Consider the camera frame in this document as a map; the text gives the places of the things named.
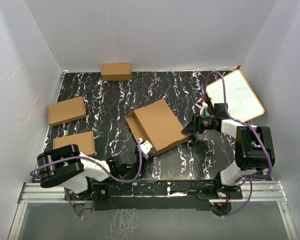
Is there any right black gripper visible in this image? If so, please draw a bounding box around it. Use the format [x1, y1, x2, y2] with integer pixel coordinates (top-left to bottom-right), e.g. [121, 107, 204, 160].
[182, 112, 218, 135]

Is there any large cardboard box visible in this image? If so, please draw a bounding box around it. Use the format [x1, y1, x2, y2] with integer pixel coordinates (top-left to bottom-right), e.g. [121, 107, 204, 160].
[125, 99, 189, 156]

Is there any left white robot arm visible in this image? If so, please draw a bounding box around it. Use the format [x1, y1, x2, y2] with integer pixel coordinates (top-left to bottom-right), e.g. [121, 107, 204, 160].
[30, 140, 153, 200]

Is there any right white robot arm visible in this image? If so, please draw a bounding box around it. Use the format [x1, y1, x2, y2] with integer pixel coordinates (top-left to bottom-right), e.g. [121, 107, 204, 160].
[181, 103, 275, 199]

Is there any folded cardboard box front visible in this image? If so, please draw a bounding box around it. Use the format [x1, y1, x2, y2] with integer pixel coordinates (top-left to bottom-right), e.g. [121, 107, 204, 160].
[53, 131, 97, 157]

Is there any folded cardboard box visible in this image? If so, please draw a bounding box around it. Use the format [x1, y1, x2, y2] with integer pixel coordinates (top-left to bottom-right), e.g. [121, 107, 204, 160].
[47, 96, 87, 127]
[101, 63, 132, 82]
[53, 131, 97, 157]

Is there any folded cardboard box left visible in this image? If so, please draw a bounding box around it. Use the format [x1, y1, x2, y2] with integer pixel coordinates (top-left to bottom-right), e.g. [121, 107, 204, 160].
[47, 96, 87, 127]

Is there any folded cardboard box back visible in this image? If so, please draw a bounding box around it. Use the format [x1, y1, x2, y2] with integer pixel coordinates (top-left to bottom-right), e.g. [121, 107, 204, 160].
[101, 63, 132, 82]

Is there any white board yellow rim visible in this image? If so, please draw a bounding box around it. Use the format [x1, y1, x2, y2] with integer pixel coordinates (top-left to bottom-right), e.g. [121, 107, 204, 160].
[206, 69, 265, 122]

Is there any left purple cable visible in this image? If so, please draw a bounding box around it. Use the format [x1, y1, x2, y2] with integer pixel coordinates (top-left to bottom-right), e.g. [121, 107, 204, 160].
[29, 143, 144, 217]

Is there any purple cable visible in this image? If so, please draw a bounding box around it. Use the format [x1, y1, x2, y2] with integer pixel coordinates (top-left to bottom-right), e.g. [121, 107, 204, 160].
[202, 71, 275, 217]
[29, 143, 144, 217]

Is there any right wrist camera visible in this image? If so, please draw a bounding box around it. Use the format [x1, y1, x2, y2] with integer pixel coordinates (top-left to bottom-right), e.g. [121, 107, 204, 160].
[194, 98, 208, 116]

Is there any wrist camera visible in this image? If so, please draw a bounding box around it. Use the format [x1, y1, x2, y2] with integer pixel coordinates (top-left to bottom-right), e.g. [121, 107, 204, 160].
[194, 98, 208, 116]
[138, 138, 154, 160]

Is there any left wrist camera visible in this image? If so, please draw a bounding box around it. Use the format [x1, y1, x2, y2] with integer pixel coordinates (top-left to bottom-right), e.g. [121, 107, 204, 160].
[138, 138, 154, 160]

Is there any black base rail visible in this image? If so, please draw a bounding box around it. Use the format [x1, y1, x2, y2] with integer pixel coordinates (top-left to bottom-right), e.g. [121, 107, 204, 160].
[65, 180, 243, 216]

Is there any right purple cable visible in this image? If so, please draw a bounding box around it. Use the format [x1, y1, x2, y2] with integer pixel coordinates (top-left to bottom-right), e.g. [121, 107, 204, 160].
[202, 71, 275, 217]

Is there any aluminium frame rail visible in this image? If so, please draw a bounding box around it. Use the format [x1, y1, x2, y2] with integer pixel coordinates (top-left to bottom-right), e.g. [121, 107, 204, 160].
[8, 130, 298, 240]

